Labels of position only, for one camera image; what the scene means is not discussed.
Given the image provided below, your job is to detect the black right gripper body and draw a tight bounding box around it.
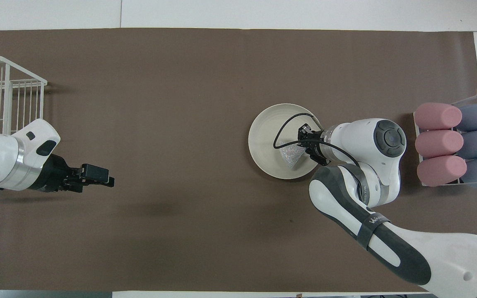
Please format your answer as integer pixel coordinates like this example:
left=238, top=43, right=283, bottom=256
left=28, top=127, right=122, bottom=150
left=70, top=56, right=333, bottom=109
left=306, top=128, right=332, bottom=165

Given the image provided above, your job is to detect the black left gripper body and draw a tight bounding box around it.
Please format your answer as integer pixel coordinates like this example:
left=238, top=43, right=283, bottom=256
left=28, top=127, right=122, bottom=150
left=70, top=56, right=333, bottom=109
left=26, top=154, right=84, bottom=194

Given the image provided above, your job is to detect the silver glitter sponge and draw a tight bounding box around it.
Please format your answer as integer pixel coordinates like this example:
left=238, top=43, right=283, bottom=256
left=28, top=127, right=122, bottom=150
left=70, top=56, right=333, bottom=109
left=279, top=143, right=307, bottom=169

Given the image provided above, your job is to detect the cream round plate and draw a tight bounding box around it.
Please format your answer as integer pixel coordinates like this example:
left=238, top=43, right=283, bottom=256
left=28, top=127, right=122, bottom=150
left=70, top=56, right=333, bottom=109
left=248, top=103, right=325, bottom=180

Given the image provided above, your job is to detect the pink plastic cup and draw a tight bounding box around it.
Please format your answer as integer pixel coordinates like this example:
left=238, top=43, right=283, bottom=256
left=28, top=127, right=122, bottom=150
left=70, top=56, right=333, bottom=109
left=417, top=155, right=467, bottom=187
left=415, top=130, right=465, bottom=159
left=414, top=103, right=463, bottom=130

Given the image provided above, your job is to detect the brown table mat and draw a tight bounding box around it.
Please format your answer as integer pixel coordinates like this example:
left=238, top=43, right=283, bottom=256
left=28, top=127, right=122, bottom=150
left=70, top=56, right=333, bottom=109
left=0, top=28, right=477, bottom=292

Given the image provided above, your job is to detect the white wire dish rack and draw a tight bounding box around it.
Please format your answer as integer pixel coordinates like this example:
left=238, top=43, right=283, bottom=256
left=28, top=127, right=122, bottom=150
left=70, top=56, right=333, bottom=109
left=0, top=55, right=48, bottom=136

